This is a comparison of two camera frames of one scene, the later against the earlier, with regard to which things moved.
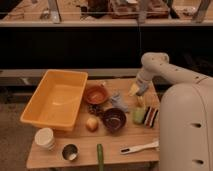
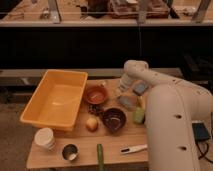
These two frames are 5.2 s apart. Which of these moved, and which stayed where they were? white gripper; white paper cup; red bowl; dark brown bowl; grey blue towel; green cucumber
Moved: grey blue towel; white gripper
Stayed: white paper cup; dark brown bowl; green cucumber; red bowl
